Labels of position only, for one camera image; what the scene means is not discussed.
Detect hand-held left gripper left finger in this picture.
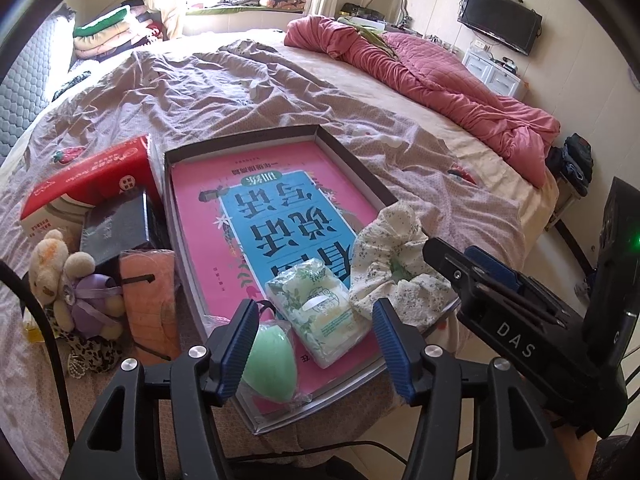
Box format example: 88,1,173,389
62,299,261,480

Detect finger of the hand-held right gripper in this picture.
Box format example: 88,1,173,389
422,237,568,328
465,245,568,317

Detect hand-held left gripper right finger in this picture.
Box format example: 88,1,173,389
371,298,556,480

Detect green egg sponge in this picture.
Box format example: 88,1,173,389
240,322,301,406

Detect white floral cloth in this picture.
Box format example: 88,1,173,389
350,202,453,323

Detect green floral tissue pack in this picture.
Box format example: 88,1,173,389
265,257,373,368

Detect cream teddy bear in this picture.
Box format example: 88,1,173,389
52,251,126,341

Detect person's right forearm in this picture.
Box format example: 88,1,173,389
542,407,601,480

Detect stool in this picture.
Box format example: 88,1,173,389
545,180,591,233

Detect peach towel pack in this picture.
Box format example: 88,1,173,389
117,250,181,361

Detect beige bed sheet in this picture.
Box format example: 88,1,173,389
0,35,561,231

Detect dark blue clothes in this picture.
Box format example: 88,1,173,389
547,132,596,196

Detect pink book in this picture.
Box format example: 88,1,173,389
170,141,401,416

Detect silver beaded hair accessory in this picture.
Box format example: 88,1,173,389
67,352,91,381

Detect black box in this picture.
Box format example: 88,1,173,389
80,190,171,266

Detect white drawer cabinet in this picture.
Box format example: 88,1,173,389
462,40,528,98

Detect pink quilt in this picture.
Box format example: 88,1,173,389
285,16,561,188

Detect small fuzzy plush toy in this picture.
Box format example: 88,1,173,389
27,230,71,306

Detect red and white tissue box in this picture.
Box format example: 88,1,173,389
20,134,163,241

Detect black television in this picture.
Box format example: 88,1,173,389
457,0,543,56

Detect olive green cloth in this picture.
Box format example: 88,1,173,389
345,17,396,48

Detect lilac printed quilt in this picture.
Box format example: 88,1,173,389
0,37,501,461

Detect dark desk box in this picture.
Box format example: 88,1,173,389
340,2,386,23

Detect dark floral cloth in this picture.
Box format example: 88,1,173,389
52,70,93,101

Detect stack of folded blankets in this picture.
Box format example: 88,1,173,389
72,5,166,63

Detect grey quilted headboard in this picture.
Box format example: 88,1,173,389
0,10,76,161

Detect black cable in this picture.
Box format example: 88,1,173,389
232,440,418,468
0,259,83,438

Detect curved metal frame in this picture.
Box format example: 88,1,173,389
370,0,413,26

